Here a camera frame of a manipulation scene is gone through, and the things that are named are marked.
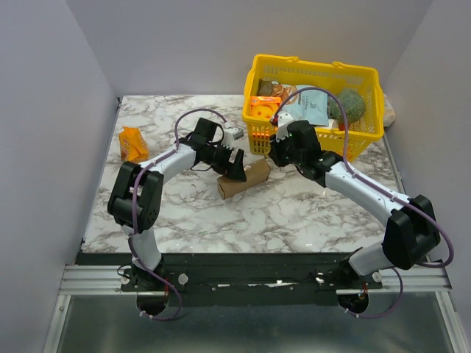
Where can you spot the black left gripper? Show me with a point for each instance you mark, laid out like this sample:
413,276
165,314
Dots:
235,171

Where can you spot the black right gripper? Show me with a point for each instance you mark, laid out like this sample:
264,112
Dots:
280,151

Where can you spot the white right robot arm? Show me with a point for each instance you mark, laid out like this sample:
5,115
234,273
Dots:
410,232

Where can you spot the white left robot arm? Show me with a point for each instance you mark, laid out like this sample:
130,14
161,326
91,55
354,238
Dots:
136,195

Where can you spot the orange snack box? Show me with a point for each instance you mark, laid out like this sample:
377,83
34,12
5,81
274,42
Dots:
264,106

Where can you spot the light blue snack pouch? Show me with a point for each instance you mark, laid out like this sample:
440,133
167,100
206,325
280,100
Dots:
309,105

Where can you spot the dark brown packet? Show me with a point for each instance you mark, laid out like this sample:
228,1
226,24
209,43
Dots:
265,87

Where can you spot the green round melon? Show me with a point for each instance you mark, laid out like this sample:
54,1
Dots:
353,104

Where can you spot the yellow plastic shopping basket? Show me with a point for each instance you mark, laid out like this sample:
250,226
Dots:
330,78

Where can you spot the orange snack bag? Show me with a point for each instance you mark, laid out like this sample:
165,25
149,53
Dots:
133,147

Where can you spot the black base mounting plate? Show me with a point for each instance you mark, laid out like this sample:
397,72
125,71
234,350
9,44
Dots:
249,280

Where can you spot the white bag behind basket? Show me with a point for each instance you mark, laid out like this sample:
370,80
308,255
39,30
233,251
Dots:
389,113

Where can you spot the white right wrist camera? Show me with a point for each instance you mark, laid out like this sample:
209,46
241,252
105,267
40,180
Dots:
281,121

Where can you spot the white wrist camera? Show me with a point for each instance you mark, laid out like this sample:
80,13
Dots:
230,135
281,121

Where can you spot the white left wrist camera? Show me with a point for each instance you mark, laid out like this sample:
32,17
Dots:
230,135

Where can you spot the aluminium extrusion rail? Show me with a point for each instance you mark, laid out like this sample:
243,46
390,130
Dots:
96,280

